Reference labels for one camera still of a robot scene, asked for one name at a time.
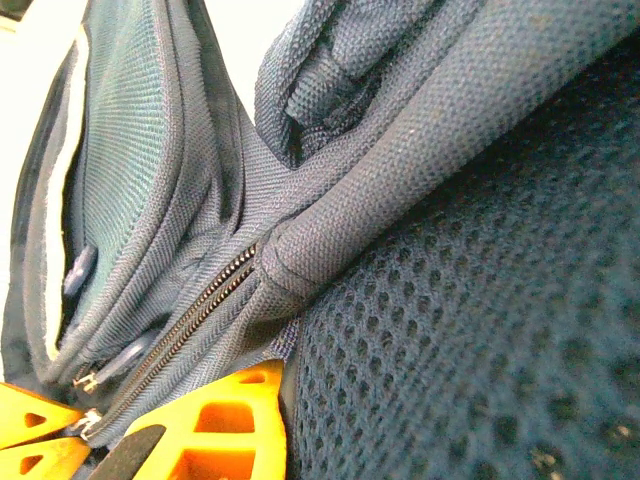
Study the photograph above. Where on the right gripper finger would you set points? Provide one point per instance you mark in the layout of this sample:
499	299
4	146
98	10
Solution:
265	440

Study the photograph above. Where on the navy blue student backpack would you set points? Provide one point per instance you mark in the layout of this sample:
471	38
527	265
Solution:
450	300

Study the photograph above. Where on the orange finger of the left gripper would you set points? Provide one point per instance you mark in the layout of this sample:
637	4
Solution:
55	460
30	405

